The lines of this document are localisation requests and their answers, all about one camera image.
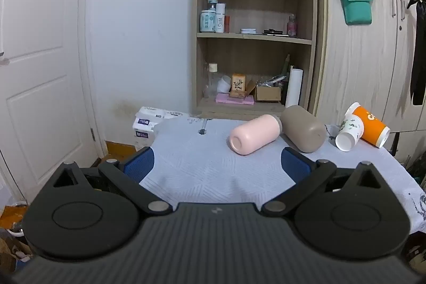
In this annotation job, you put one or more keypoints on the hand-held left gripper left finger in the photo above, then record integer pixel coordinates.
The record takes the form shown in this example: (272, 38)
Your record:
(139, 164)

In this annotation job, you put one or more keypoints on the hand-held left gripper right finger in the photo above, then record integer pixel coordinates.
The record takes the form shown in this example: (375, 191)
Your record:
(294, 165)

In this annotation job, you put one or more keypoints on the pink cup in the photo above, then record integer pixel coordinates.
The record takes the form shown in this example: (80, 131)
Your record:
(254, 134)

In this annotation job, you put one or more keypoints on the taupe cup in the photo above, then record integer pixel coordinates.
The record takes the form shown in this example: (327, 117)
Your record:
(303, 129)

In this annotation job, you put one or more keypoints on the white floral paper cup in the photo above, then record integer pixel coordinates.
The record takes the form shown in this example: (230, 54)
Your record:
(348, 132)

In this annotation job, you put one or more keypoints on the orange paper cup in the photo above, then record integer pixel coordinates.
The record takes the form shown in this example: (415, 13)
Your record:
(371, 127)

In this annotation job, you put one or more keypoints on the small white cup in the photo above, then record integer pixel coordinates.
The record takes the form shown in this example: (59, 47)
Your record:
(225, 84)

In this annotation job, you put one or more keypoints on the white tissue pack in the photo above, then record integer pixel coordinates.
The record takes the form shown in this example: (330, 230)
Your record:
(144, 124)

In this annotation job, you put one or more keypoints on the white patterned tablecloth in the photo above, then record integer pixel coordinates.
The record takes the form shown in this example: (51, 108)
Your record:
(206, 164)

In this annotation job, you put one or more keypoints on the open cardboard box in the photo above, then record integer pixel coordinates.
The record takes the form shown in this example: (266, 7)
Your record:
(268, 93)

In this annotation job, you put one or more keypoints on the white paper roll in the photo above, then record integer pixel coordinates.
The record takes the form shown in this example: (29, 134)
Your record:
(294, 87)

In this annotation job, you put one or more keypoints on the pink flat box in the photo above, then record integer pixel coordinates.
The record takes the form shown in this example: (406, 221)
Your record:
(233, 100)

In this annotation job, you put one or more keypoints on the floral wooden box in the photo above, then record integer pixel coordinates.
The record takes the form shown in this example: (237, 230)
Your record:
(238, 86)

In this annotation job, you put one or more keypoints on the brown stick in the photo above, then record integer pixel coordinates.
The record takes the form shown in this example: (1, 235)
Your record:
(286, 64)

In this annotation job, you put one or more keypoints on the clear bottle beige cap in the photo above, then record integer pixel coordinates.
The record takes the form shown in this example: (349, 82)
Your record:
(212, 81)

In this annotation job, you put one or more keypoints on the wooden wardrobe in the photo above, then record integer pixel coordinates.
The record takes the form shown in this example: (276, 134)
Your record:
(359, 71)

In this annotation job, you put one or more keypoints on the flat black item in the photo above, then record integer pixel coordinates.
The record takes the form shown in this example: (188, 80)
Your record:
(275, 33)

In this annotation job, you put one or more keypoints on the pink clear bottle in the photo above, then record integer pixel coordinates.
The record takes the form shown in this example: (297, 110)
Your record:
(292, 26)

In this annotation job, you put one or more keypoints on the white round tin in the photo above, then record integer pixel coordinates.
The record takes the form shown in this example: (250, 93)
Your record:
(248, 31)

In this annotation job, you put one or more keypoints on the small red bottle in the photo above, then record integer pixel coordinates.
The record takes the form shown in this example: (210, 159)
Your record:
(227, 24)

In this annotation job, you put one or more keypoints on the teal white pump bottle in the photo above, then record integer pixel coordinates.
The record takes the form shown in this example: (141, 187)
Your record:
(207, 19)

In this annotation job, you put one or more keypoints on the white tall bottle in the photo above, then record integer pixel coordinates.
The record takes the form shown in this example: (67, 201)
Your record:
(220, 19)

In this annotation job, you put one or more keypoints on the white panel door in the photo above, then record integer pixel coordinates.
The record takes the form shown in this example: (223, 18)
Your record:
(33, 37)

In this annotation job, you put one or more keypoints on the teal hanging pouch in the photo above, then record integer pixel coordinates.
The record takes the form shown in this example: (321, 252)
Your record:
(357, 8)

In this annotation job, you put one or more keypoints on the black hanging cloth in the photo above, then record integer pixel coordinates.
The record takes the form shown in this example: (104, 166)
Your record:
(418, 47)

